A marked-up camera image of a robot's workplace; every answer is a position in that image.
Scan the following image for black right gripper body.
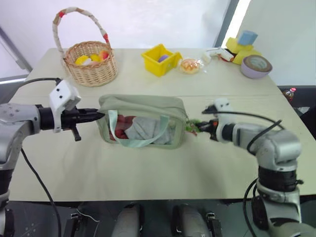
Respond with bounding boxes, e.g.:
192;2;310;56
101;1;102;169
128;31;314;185
200;105;220;142

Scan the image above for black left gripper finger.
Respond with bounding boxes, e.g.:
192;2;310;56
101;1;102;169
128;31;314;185
79;113;106;123
79;107;100;116

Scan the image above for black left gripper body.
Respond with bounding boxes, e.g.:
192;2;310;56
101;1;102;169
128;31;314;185
60;109;82;142

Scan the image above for green plush keychain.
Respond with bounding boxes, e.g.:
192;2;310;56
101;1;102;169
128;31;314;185
184;118;206;137

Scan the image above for green pouch with clear window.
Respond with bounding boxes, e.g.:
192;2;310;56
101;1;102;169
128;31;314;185
95;94;190;150

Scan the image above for red item in pouch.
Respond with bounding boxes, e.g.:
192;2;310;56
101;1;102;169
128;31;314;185
108;114;135;142

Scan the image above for grey folded cloth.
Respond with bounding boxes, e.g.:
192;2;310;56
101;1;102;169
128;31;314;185
124;116;175;146

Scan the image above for peach toy fruit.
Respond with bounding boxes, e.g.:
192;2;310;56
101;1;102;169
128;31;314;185
98;49;111;61

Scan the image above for wrapped bread bun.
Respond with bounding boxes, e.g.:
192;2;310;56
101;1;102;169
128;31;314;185
178;57;206;76

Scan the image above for purple bowl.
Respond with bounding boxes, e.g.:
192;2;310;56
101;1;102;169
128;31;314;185
240;58;273;80

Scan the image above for white red small package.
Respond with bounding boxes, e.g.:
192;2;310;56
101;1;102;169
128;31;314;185
205;47;235;63

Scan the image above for yellow plastic bin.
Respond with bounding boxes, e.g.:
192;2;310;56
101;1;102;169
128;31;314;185
141;43;184;78

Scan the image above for yellow and blue toy blocks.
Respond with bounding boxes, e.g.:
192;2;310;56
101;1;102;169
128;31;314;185
233;47;263;66

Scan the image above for grey tape roll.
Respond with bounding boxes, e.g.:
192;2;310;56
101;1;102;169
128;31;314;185
242;55;273;73

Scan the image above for yellow sponge block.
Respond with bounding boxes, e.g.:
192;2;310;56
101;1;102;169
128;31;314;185
225;37;255;54

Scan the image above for bottle with red cap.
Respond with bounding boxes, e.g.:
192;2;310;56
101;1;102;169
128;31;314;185
282;86;297;102

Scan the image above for blue sponge block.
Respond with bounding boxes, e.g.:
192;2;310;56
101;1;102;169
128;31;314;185
237;30;258;46

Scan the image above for dark window pillar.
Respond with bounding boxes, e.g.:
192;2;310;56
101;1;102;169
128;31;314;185
211;0;240;48

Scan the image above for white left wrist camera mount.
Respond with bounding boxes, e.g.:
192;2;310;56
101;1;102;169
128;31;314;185
48;79;82;133

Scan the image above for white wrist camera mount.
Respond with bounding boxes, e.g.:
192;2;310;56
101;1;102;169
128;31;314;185
48;79;82;133
213;97;236;143

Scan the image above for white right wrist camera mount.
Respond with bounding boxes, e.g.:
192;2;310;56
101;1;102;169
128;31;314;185
213;97;236;143

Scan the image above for wicker basket with handle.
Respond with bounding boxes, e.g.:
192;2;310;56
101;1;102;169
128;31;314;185
51;6;119;88

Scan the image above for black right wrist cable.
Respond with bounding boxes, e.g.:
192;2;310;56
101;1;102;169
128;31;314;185
216;111;284;155

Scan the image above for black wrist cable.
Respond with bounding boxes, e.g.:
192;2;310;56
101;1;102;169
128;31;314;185
216;111;284;155
14;78;62;96

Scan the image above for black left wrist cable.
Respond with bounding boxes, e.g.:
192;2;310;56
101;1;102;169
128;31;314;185
14;78;62;96

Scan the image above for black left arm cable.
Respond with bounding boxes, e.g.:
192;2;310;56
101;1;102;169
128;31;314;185
20;147;62;237

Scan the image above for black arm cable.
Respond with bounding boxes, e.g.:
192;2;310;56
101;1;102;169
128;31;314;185
20;147;62;237
242;178;259;237

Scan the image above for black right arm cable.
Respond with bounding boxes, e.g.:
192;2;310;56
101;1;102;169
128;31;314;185
242;178;259;237

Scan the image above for grey metal rail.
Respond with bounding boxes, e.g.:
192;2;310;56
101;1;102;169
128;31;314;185
0;25;33;85

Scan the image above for black bracket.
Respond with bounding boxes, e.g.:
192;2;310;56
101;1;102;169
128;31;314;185
205;211;223;237
64;211;82;237

